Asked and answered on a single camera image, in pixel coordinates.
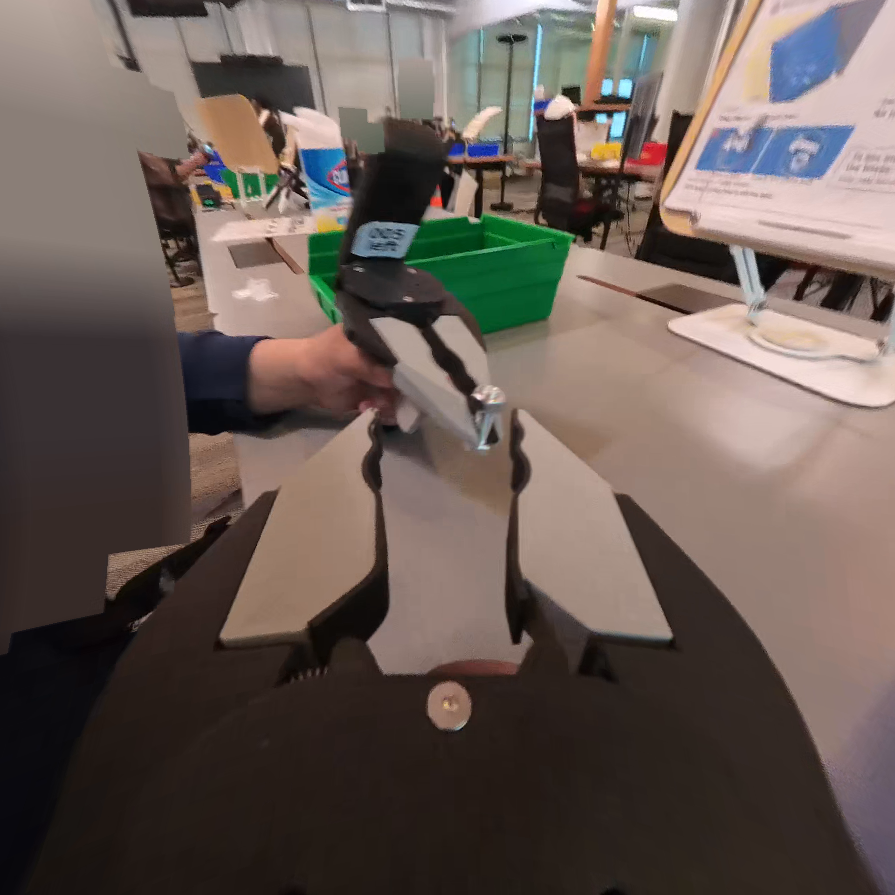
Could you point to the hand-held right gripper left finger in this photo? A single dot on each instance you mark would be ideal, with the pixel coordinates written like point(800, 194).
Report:
point(314, 552)

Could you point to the clear plastic piece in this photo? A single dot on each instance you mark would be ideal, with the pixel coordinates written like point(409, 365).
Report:
point(255, 290)

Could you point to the blue plastic bin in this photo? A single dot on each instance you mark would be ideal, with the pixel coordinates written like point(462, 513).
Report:
point(475, 150)

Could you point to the person's left forearm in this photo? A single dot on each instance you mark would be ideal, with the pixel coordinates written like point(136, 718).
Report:
point(217, 381)

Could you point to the green white card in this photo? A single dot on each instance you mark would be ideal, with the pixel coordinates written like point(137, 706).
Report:
point(248, 185)

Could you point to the person's left hand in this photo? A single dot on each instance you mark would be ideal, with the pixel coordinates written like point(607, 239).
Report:
point(314, 374)

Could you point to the wooden display board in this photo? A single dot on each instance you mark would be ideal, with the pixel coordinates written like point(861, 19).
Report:
point(675, 175)
point(238, 133)

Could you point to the large black wall screen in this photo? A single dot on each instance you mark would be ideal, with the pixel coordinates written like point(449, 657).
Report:
point(266, 84)

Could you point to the white hanging sheet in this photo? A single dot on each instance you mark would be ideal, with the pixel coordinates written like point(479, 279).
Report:
point(465, 192)

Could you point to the grey rectangular pad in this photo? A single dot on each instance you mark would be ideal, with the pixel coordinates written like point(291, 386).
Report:
point(252, 255)

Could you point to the yellow box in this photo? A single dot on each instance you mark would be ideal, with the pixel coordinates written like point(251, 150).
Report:
point(607, 151)

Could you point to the black floor lamp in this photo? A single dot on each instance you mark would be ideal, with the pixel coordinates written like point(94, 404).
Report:
point(507, 119)

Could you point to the silver bolt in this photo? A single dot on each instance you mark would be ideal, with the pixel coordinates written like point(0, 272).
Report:
point(486, 430)

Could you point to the printed instruction sheet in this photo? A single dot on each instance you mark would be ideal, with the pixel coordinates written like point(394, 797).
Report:
point(790, 105)

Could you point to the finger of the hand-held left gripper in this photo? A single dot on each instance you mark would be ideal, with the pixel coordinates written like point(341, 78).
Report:
point(419, 377)
point(465, 349)

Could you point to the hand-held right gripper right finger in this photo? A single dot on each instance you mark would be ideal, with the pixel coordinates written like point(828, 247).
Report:
point(580, 559)

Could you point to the black rectangular pad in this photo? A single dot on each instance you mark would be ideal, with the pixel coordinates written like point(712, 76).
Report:
point(689, 297)

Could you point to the person's body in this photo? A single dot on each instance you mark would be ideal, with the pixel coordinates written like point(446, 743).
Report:
point(56, 734)

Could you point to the black monitor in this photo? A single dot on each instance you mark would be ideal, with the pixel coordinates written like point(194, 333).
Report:
point(640, 112)

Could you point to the black office chair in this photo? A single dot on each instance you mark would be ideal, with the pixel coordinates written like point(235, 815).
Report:
point(559, 168)

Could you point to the disinfectant wipes canister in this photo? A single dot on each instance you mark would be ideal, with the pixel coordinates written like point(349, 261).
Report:
point(325, 175)

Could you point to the green plastic bin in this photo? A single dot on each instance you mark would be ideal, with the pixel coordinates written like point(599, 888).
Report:
point(510, 280)

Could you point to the wooden post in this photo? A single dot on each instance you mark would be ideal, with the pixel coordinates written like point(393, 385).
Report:
point(600, 49)

